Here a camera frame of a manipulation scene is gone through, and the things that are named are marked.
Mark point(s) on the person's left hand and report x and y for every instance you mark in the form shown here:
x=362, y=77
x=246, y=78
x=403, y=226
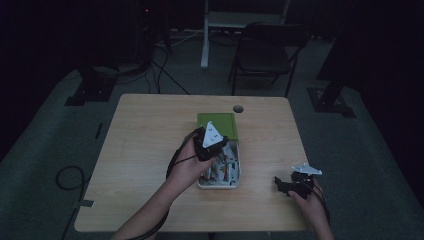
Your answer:
x=188, y=168

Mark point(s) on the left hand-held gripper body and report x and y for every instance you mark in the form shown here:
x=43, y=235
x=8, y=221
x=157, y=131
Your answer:
x=208, y=143

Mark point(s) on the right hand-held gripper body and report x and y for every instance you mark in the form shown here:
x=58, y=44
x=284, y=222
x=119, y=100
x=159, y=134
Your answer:
x=301, y=185

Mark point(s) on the person's right hand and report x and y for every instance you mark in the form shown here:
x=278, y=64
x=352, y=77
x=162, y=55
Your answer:
x=311, y=208

